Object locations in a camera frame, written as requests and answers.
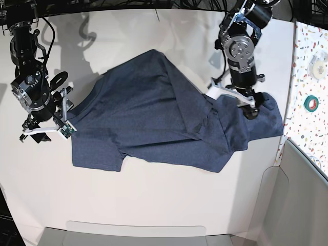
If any clear tape dispenser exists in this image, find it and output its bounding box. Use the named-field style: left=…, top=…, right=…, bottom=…
left=307, top=52, right=327, bottom=80

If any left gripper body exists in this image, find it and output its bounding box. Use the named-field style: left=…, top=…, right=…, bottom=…
left=217, top=82, right=264, bottom=120

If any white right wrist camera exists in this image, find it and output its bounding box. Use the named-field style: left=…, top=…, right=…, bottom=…
left=58, top=121, right=77, bottom=139

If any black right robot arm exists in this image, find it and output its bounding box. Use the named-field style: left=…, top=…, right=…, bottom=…
left=9, top=21, right=76, bottom=143

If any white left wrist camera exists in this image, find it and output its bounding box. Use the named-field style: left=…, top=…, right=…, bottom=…
left=206, top=78, right=223, bottom=100

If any grey plastic bin right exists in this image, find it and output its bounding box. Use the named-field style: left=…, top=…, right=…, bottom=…
left=245, top=140, right=327, bottom=245

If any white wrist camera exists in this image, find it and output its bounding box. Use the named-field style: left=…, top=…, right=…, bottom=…
left=206, top=78, right=223, bottom=100
left=58, top=121, right=77, bottom=139

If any terrazzo patterned side board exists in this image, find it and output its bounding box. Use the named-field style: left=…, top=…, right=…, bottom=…
left=275, top=22, right=327, bottom=174

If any blue t-shirt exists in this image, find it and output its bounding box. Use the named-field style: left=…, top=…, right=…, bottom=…
left=68, top=50, right=283, bottom=173

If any green tape roll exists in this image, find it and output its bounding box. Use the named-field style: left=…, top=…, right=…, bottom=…
left=303, top=95, right=319, bottom=113

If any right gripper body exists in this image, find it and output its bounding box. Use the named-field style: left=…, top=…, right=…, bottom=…
left=19, top=87, right=74, bottom=143

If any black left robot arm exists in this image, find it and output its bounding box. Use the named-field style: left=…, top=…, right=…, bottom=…
left=212, top=1, right=274, bottom=120

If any grey plastic tray front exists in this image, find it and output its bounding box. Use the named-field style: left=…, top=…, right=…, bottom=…
left=38, top=221, right=233, bottom=245

